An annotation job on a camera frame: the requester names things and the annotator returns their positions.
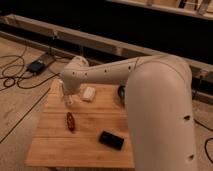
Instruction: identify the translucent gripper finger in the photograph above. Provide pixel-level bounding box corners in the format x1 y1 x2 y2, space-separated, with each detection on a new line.
60 90 64 101

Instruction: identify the clear plastic bottle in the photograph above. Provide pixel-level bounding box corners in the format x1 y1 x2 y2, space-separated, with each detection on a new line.
59 80 74 106

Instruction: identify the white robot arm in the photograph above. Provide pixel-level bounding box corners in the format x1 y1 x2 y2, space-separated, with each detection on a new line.
60 55 198 171

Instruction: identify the dark ceramic bowl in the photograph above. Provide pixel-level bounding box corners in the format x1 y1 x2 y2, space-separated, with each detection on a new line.
117 85 126 106

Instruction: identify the wooden table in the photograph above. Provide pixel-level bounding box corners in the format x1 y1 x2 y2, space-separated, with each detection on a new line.
26 80 134 169

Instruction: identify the black rectangular case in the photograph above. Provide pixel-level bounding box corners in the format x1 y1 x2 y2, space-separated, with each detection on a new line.
99 131 124 150

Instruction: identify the black floor cable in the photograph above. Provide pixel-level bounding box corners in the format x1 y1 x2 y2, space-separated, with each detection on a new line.
0 39 73 90

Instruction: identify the long wooden beam frame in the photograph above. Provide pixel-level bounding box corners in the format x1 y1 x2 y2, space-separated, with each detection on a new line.
0 15 213 84

